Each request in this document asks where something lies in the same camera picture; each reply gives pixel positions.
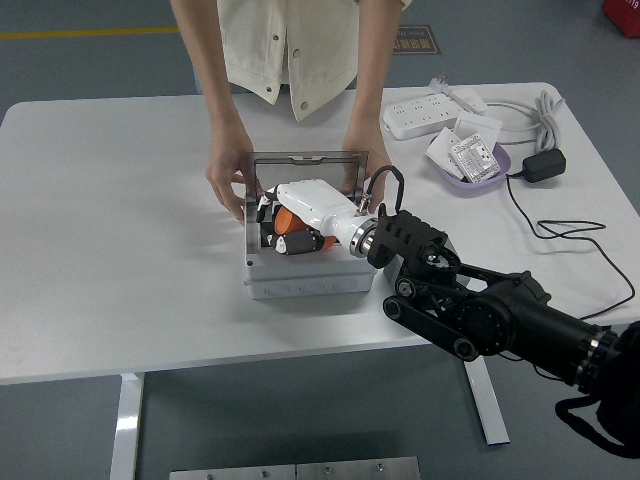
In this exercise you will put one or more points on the person's left hand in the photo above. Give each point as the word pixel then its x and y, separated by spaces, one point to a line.
pixel 379 155

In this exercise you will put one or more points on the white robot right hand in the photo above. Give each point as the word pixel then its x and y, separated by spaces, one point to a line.
pixel 310 200

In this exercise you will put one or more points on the person's right hand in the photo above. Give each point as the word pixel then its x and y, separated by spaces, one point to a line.
pixel 225 170

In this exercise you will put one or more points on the orange cylindrical battery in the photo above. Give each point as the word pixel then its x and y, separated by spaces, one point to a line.
pixel 287 222

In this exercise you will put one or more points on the smoked transparent box lid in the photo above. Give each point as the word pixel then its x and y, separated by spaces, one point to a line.
pixel 300 169

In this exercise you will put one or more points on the grey plastic junction box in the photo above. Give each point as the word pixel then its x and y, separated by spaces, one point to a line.
pixel 310 280

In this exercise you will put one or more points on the person's right forearm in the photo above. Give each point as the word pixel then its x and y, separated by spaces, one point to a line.
pixel 215 75

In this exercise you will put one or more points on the person's left forearm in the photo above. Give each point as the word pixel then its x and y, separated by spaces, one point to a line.
pixel 372 85

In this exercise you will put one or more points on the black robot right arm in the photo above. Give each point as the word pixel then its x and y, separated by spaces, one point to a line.
pixel 500 315

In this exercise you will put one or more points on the white power strip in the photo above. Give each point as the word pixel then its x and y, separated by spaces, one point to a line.
pixel 420 117

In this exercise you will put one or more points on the white flat package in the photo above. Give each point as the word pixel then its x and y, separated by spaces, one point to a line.
pixel 440 150

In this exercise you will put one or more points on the white plug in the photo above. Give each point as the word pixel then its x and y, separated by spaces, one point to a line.
pixel 467 99

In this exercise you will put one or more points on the white translucent square package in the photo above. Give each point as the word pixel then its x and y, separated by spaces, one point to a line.
pixel 480 125

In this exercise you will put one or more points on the purple plastic tray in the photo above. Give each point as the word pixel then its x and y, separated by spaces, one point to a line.
pixel 480 187

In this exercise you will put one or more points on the black yellow floor sign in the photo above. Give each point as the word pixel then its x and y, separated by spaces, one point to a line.
pixel 420 42

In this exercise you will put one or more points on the person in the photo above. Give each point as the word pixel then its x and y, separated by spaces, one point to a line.
pixel 310 50

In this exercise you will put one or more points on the black power adapter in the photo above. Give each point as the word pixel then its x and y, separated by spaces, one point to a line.
pixel 544 165

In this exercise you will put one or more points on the white table leg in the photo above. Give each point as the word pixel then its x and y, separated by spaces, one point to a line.
pixel 126 425
pixel 492 410

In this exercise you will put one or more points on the grey metal plate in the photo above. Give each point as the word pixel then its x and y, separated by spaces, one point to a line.
pixel 232 473
pixel 357 470

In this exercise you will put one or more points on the red object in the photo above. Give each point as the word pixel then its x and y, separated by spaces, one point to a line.
pixel 622 17

